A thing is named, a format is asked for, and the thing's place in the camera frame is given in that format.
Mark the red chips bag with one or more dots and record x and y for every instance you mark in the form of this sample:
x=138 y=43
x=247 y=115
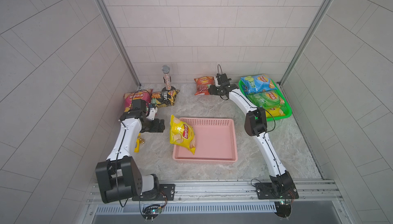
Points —
x=203 y=84

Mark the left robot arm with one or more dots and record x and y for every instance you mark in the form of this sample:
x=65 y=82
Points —
x=118 y=176

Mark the right corner aluminium post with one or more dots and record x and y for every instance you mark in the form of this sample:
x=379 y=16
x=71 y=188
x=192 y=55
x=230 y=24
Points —
x=310 y=32

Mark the green cucumber chips bag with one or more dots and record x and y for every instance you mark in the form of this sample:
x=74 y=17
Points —
x=267 y=99

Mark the magenta chips bag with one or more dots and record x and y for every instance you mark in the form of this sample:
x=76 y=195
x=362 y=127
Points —
x=138 y=95

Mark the pink plastic basket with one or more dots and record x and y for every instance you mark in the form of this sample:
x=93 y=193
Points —
x=215 y=142

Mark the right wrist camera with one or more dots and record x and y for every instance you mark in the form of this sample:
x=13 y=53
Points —
x=222 y=80

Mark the yellow chips bag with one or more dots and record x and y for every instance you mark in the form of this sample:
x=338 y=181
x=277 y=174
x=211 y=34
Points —
x=276 y=112
x=182 y=134

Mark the left corner aluminium post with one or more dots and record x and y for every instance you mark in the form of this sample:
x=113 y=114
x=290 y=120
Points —
x=116 y=37

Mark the circuit board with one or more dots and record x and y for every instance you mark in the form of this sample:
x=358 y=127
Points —
x=283 y=209
x=151 y=212

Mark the left circuit board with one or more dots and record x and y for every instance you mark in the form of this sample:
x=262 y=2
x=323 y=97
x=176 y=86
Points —
x=151 y=212

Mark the right circuit board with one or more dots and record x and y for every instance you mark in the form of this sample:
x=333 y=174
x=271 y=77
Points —
x=283 y=209

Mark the light blue chips bag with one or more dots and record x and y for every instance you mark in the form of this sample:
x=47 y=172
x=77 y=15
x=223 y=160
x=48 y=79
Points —
x=257 y=84

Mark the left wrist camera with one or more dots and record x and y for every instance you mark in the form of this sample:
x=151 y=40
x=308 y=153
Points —
x=143 y=110

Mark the corner aluminium post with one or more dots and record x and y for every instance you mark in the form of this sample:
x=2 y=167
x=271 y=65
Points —
x=310 y=32
x=116 y=37

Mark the yellow plastic triangle frame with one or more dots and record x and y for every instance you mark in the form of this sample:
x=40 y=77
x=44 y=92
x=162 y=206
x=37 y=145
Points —
x=137 y=146

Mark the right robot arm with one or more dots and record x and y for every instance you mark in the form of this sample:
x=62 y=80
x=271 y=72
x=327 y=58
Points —
x=255 y=126

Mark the glitter microphone on stand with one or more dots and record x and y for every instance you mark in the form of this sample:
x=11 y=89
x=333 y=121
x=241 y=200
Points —
x=167 y=79

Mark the green plastic basket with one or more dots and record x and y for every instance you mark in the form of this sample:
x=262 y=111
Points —
x=284 y=106

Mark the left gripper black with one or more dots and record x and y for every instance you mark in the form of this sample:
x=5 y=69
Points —
x=154 y=127

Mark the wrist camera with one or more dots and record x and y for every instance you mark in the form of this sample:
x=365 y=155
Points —
x=222 y=80
x=143 y=110

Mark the brass knob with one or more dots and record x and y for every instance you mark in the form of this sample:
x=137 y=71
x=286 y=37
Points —
x=141 y=140

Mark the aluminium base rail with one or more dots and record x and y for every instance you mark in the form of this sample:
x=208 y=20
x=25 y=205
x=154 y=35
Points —
x=234 y=196

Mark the black snack bag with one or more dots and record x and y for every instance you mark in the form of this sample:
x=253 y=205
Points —
x=164 y=98

